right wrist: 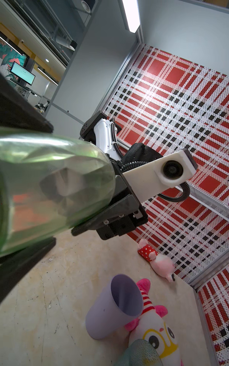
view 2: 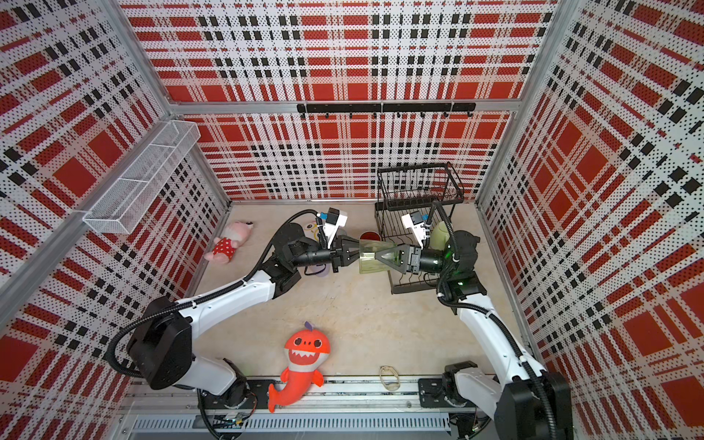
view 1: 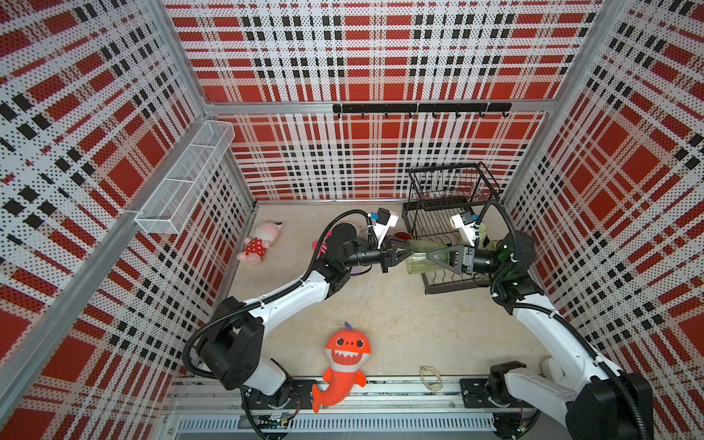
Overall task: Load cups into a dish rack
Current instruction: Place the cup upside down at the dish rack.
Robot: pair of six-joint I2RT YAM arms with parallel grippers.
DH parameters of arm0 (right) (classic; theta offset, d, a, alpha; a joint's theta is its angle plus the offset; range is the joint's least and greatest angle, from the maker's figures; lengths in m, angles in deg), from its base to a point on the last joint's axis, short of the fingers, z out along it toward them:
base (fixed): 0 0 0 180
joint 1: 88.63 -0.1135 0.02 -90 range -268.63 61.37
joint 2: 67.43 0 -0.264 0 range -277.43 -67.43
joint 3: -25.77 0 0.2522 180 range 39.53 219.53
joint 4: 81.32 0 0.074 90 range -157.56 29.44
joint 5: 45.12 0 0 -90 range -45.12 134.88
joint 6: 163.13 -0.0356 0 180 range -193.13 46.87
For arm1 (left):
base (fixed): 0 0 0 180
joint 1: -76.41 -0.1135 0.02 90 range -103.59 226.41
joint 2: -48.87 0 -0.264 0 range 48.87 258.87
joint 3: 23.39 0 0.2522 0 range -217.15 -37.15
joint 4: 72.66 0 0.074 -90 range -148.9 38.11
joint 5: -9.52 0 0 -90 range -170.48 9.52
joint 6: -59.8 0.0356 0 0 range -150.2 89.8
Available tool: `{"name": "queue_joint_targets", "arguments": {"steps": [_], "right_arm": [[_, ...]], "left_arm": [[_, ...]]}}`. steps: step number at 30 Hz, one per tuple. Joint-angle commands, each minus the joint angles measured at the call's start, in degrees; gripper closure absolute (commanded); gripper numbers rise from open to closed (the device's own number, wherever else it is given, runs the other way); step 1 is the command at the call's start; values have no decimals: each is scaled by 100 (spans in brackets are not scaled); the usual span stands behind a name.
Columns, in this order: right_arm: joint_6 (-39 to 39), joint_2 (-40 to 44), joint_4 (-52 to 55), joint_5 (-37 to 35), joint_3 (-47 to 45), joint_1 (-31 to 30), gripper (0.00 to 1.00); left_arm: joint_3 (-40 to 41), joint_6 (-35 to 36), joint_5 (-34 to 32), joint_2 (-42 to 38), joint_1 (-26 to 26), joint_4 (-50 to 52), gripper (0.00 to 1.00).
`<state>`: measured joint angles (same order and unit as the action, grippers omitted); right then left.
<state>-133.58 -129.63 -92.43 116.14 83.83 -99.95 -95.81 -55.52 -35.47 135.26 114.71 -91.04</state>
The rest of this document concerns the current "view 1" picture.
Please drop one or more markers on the short green plastic cup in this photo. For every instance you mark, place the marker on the short green plastic cup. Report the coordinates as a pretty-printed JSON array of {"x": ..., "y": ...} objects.
[{"x": 417, "y": 263}]

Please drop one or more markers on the orange shark plush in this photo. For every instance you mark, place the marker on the orange shark plush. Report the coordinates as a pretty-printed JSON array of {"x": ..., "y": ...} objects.
[{"x": 347, "y": 351}]

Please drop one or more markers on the pink plush yellow glasses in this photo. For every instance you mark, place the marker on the pink plush yellow glasses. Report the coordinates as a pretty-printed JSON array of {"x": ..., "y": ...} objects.
[{"x": 321, "y": 244}]

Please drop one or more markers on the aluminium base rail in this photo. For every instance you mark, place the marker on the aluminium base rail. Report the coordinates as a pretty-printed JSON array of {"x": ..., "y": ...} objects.
[{"x": 386, "y": 405}]

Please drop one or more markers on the black wire dish rack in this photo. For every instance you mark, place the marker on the black wire dish rack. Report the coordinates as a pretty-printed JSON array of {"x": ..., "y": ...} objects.
[{"x": 436, "y": 193}]

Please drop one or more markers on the purple plastic cup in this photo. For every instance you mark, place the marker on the purple plastic cup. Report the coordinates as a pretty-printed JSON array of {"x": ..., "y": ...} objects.
[{"x": 360, "y": 270}]

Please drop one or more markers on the light green ceramic mug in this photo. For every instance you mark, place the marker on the light green ceramic mug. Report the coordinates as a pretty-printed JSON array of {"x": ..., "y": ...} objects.
[{"x": 482, "y": 237}]

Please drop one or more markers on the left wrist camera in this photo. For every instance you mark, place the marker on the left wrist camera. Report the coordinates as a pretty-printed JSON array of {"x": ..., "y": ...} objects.
[{"x": 383, "y": 220}]

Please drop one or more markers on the pink pig plush red dress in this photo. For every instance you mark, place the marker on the pink pig plush red dress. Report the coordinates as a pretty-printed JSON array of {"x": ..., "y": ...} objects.
[{"x": 263, "y": 237}]

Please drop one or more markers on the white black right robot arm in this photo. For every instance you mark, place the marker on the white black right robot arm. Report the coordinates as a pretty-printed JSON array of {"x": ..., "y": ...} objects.
[{"x": 590, "y": 395}]

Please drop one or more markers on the black wall hook rail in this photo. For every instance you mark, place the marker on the black wall hook rail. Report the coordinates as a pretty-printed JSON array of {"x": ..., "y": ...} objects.
[{"x": 480, "y": 108}]

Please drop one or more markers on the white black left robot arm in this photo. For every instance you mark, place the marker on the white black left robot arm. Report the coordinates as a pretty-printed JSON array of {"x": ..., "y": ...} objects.
[{"x": 228, "y": 348}]

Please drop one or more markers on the white mug red inside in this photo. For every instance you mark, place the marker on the white mug red inside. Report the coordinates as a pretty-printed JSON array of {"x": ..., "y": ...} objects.
[{"x": 403, "y": 235}]

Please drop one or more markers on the rubber band loop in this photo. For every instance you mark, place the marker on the rubber band loop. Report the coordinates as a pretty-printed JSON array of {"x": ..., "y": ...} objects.
[{"x": 431, "y": 378}]

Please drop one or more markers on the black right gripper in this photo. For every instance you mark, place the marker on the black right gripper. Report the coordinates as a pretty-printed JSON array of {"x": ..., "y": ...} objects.
[{"x": 457, "y": 261}]

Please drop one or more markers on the white wire wall basket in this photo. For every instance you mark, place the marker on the white wire wall basket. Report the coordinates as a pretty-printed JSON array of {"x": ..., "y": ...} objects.
[{"x": 198, "y": 156}]

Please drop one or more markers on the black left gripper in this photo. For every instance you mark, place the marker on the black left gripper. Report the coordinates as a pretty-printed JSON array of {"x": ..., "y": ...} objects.
[{"x": 393, "y": 258}]

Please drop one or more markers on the white kitchen timer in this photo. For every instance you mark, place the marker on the white kitchen timer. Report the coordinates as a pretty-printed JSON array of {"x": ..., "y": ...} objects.
[{"x": 551, "y": 369}]

